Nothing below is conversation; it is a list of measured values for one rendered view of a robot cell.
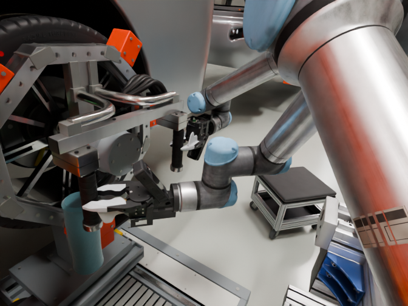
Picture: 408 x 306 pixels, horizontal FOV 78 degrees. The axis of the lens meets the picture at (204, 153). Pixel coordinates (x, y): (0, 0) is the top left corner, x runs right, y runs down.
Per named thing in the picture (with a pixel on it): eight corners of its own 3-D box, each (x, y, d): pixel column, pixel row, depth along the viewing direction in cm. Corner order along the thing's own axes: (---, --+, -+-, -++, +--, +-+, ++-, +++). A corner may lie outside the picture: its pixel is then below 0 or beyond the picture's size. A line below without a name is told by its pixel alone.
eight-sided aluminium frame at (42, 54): (139, 173, 115) (136, 42, 90) (150, 178, 112) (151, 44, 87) (3, 252, 71) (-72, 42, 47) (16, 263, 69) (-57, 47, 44)
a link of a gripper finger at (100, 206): (85, 232, 56) (129, 222, 59) (82, 212, 53) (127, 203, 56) (84, 221, 58) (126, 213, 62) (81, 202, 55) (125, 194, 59)
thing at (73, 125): (82, 100, 72) (78, 61, 67) (133, 116, 64) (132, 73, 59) (14, 114, 58) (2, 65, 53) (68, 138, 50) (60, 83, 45)
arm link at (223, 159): (244, 133, 64) (237, 169, 70) (202, 134, 61) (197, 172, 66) (258, 150, 57) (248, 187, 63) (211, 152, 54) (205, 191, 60)
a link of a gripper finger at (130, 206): (108, 217, 54) (149, 209, 58) (107, 212, 53) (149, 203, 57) (105, 202, 58) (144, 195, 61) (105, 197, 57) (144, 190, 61)
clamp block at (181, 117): (164, 120, 86) (165, 105, 84) (187, 127, 82) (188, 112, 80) (155, 124, 82) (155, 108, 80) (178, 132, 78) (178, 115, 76)
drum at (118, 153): (98, 147, 90) (93, 108, 83) (144, 167, 81) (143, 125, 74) (59, 162, 78) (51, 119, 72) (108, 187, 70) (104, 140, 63)
